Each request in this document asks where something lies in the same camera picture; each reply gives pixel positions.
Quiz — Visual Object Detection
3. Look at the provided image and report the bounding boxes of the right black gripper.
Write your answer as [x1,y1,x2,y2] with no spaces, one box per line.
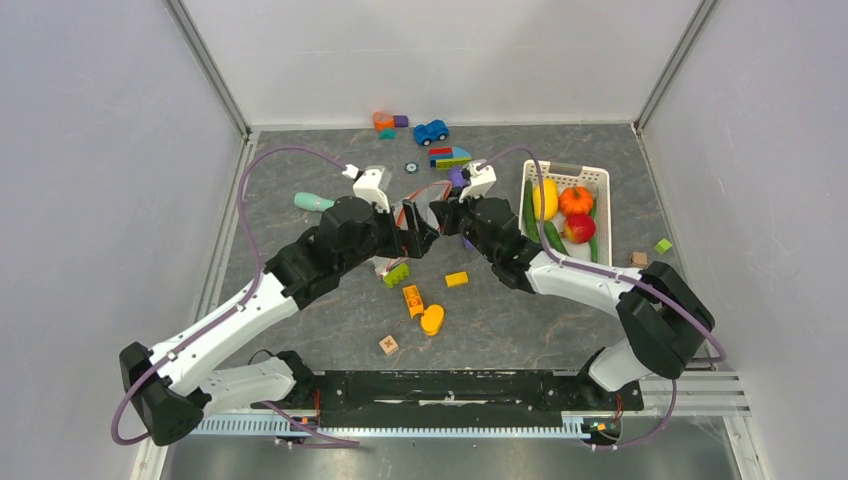
[429,185,498,264]

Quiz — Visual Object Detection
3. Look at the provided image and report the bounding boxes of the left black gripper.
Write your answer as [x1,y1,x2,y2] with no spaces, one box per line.
[338,198,438,275]

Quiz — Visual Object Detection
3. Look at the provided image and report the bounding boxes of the red apple toy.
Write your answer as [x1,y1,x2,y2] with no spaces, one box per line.
[562,213,596,244]

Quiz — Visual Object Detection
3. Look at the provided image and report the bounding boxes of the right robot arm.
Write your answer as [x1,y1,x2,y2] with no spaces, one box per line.
[430,198,715,408]

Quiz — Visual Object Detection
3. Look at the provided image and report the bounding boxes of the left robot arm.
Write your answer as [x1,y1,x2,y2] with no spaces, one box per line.
[118,196,442,446]

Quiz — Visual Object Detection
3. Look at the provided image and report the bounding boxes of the yellow brick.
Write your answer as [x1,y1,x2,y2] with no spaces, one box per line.
[444,271,469,288]

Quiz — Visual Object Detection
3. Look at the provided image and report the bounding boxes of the multicolour brick stack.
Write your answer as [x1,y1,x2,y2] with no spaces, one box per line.
[428,147,472,171]

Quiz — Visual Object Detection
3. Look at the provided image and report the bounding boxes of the orange brick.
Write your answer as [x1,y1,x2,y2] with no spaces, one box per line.
[402,285,426,319]

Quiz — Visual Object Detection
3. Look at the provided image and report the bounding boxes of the long green cucumber toy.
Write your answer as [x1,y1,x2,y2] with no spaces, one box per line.
[521,180,540,244]

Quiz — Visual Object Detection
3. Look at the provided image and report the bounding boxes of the orange oval block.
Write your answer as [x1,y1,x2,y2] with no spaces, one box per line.
[420,304,445,336]

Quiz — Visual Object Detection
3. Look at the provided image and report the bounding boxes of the blue toy car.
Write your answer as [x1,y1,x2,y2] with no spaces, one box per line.
[413,119,450,146]

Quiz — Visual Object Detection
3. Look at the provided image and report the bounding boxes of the short green cucumber toy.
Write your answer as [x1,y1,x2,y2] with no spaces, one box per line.
[543,220,569,256]

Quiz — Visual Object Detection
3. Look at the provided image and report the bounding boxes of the wooden cube with X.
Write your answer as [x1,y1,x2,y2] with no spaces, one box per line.
[378,335,399,356]

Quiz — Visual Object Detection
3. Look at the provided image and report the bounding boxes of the white plastic basket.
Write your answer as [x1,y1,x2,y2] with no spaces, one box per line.
[518,160,612,266]

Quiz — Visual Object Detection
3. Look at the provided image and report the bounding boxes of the orange pumpkin toy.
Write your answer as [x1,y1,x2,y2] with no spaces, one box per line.
[558,186,594,217]

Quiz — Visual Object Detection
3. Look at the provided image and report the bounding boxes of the green chili pepper toy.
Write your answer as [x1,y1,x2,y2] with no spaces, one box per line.
[588,201,599,263]

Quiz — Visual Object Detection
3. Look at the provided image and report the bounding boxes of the small wooden cube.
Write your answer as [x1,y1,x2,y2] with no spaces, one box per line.
[629,251,649,269]

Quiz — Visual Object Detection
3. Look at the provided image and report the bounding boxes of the small green cube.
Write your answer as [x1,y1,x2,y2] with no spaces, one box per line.
[654,238,673,255]

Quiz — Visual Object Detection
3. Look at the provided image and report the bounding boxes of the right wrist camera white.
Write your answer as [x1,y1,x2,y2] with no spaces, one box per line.
[458,160,497,202]

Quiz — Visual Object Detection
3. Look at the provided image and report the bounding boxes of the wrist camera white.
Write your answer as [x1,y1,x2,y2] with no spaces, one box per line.
[342,164,391,213]
[458,160,497,202]

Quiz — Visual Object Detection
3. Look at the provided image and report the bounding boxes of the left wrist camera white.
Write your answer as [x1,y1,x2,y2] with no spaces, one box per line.
[342,164,391,213]

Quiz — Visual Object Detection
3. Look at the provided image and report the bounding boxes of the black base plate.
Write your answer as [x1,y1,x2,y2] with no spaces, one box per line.
[276,351,644,428]

